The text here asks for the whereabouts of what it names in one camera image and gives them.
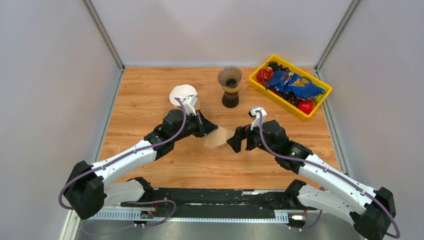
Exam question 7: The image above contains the wooden ring dripper holder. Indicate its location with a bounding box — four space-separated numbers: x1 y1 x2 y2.
194 100 201 111

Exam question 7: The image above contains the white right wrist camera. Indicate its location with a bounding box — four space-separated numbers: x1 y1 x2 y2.
248 106 267 130

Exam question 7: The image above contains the red apple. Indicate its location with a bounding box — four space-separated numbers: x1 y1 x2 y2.
297 100 315 115

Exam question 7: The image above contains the dark grape bunch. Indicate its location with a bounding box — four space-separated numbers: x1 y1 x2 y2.
267 61 300 107

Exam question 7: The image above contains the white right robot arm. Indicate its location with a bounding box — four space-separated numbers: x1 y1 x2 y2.
226 120 401 240

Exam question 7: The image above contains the white paper coffee filter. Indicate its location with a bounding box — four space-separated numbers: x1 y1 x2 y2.
169 84 198 108

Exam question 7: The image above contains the green apple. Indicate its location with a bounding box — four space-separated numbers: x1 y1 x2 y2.
313 84 327 104

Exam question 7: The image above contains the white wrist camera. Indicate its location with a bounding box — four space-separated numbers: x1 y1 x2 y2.
182 94 198 116
248 106 267 130

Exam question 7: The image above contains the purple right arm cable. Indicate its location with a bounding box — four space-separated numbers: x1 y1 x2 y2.
255 110 402 239

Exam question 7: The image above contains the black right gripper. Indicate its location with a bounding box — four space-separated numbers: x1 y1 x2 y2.
226 118 278 157

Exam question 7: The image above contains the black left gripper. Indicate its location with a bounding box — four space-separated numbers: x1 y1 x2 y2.
172 110 219 143

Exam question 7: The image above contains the aluminium frame rail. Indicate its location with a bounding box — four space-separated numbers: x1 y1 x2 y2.
59 185 382 240

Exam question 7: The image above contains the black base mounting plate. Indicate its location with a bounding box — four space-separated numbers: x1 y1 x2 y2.
137 187 309 219

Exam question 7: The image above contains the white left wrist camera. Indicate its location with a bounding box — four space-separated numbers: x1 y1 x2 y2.
182 94 198 116

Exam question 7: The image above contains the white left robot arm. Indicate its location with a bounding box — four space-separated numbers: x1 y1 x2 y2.
59 109 219 220

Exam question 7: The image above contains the brown paper coffee filter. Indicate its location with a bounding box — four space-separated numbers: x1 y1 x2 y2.
203 126 234 148

